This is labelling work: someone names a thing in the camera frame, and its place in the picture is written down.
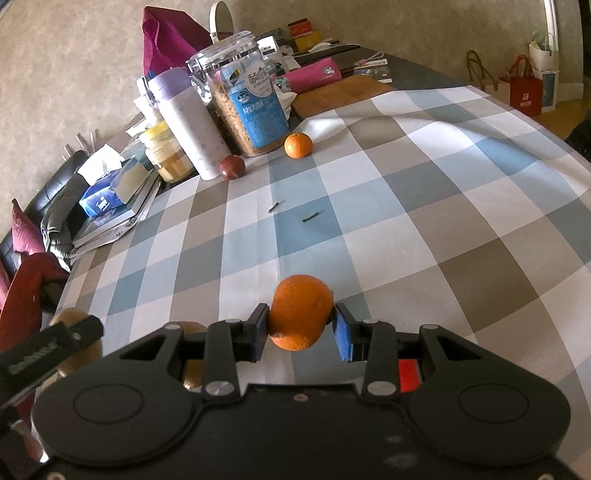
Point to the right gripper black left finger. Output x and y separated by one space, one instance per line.
227 343

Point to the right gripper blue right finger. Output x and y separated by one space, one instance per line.
373 342

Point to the mandarin orange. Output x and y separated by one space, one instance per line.
301 307

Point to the red tomato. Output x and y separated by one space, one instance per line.
410 375

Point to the black leather sofa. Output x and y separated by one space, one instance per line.
38 206

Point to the pink cushion near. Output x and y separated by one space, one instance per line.
26 237

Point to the grey jacket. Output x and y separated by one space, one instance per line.
63 219

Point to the checkered tablecloth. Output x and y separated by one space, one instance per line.
415 207

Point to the stack of books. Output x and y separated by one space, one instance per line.
113 224

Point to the dark plum near bottle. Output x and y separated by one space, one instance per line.
232 167

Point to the blue tissue box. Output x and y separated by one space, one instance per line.
115 189

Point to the yellow lid glass jar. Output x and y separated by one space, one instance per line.
165 154

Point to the small far mandarin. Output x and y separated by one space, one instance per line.
298 145

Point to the white lilac thermos bottle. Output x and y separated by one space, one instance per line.
186 115

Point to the brown wooden board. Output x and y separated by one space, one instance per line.
336 95

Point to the clear cereal jar blue label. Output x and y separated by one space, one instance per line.
242 93

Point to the pink pencil case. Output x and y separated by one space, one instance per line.
310 77

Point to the brown paper bag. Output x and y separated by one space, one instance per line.
480 77

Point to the red shopping bag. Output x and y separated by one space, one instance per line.
526 90

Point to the magenta bag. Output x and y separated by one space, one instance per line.
170 38

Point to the round white mirror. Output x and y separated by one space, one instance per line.
220 22

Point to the white shopping bag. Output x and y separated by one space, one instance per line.
544 59

